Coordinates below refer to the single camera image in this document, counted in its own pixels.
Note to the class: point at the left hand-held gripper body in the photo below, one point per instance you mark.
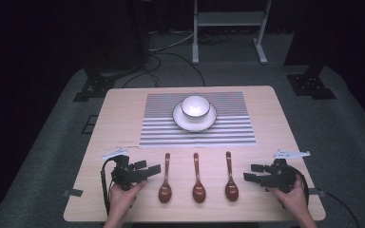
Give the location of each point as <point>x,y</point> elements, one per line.
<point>124,175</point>

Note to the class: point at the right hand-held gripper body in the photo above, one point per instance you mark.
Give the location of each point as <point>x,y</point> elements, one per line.
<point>282,177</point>

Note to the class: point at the person's left hand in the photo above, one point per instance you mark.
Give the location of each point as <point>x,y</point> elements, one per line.
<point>122,201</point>

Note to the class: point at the person's right hand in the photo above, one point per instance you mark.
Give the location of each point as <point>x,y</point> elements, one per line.
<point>294,201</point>

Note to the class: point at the brown wooden spoon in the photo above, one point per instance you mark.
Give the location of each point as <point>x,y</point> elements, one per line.
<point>165,191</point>
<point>231,190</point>
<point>199,191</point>

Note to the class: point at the striped grey placemat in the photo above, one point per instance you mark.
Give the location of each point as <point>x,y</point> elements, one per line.
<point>228,129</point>

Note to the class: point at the grey tape strip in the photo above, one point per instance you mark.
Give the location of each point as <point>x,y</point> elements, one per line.
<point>73,192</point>

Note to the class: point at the white round plate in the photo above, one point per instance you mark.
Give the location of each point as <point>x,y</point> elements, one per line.
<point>183,122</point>

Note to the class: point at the black tape floor marking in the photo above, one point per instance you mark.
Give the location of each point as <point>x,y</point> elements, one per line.
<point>85,126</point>

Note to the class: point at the white bowl with dark rim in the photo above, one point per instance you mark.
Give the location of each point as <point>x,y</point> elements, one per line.
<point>195,107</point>

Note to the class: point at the dark stand with base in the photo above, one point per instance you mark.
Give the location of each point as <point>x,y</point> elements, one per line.
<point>312,85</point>
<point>96,87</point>

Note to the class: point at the white metal stand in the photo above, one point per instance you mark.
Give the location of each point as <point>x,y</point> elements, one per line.
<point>231,18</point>

